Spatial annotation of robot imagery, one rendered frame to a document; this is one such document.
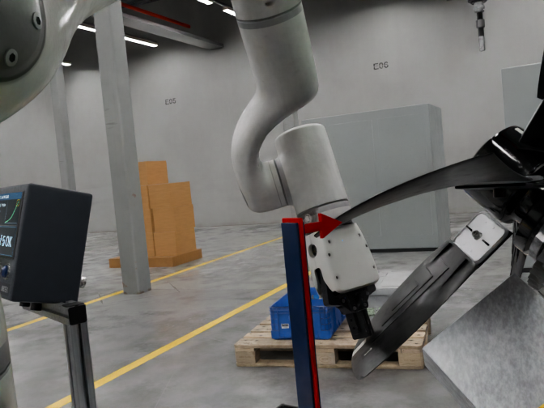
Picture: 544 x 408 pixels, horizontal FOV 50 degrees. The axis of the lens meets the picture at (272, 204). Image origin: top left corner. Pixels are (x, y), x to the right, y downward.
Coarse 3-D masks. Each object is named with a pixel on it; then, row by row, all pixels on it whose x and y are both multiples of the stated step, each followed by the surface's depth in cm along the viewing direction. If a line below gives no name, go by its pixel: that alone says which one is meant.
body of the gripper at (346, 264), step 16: (352, 224) 91; (320, 240) 86; (336, 240) 87; (352, 240) 89; (320, 256) 86; (336, 256) 86; (352, 256) 88; (368, 256) 90; (336, 272) 85; (352, 272) 87; (368, 272) 89; (320, 288) 89; (336, 288) 85; (352, 288) 86
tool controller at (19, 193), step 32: (0, 192) 105; (32, 192) 94; (64, 192) 97; (0, 224) 101; (32, 224) 94; (64, 224) 97; (0, 256) 99; (32, 256) 94; (64, 256) 97; (0, 288) 96; (32, 288) 94; (64, 288) 97
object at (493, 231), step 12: (480, 216) 86; (480, 228) 84; (492, 228) 82; (504, 228) 79; (456, 240) 87; (468, 240) 84; (480, 240) 82; (492, 240) 80; (468, 252) 83; (480, 252) 80
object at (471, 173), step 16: (464, 160) 51; (480, 160) 52; (496, 160) 53; (432, 176) 54; (448, 176) 56; (464, 176) 57; (480, 176) 59; (496, 176) 61; (512, 176) 62; (384, 192) 56; (400, 192) 58; (416, 192) 62; (352, 208) 59; (368, 208) 63
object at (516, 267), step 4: (516, 224) 92; (516, 228) 93; (512, 236) 100; (512, 240) 99; (512, 244) 100; (512, 248) 99; (516, 248) 91; (512, 252) 100; (516, 252) 92; (520, 252) 91; (512, 256) 101; (516, 256) 93; (520, 256) 92; (524, 256) 90; (512, 260) 100; (516, 260) 94; (520, 260) 92; (524, 260) 90; (512, 264) 101; (516, 264) 95; (520, 264) 92; (524, 264) 91; (512, 268) 101; (516, 268) 95; (520, 268) 93; (512, 272) 100; (516, 272) 95; (520, 272) 93; (520, 276) 94
